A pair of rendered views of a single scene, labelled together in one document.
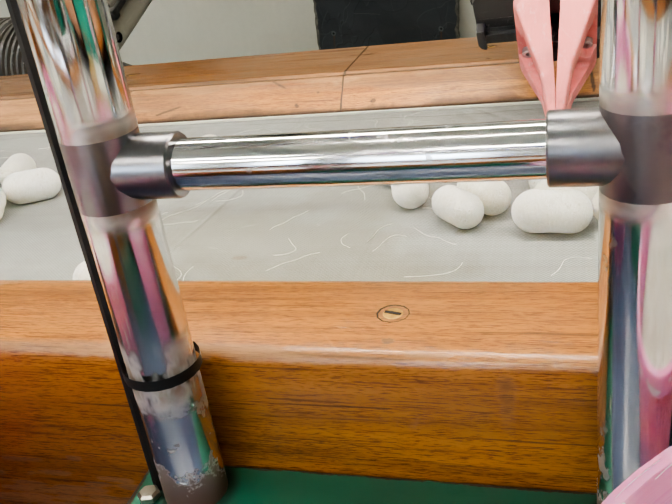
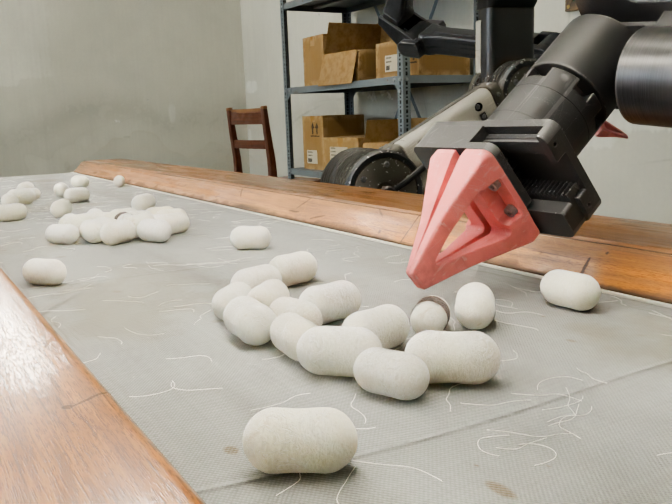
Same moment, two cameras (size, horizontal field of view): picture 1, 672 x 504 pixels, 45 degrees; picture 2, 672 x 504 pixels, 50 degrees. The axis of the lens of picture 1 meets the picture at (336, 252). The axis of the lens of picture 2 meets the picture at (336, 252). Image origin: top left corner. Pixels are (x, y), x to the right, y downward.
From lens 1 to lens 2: 0.38 m
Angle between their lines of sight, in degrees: 41
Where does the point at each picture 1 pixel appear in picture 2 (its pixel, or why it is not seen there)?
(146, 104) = (311, 209)
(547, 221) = (230, 324)
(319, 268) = (118, 308)
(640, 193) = not seen: outside the picture
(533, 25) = (432, 177)
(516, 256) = (191, 343)
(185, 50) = not seen: hidden behind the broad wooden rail
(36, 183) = (150, 228)
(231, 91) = (354, 211)
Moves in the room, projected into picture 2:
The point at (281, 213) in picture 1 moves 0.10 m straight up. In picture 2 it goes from (196, 280) to (186, 133)
